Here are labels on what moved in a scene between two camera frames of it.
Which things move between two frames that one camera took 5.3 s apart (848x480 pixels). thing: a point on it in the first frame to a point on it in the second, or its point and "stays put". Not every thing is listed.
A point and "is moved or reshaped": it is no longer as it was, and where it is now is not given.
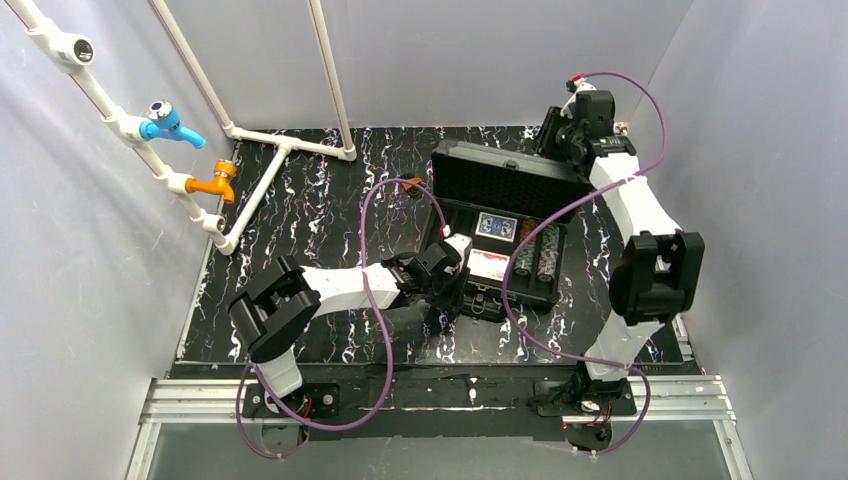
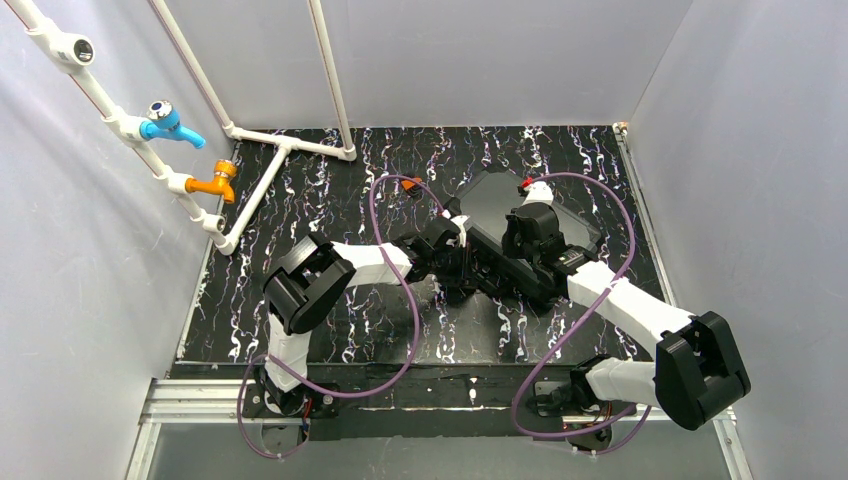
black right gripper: x=553 y=137 to x=506 y=281
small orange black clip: x=413 y=188 stays put
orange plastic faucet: x=221 y=184 stays put
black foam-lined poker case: x=492 y=194 is moved or reshaped
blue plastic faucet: x=163 y=121 stays put
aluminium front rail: x=672 y=400 stays put
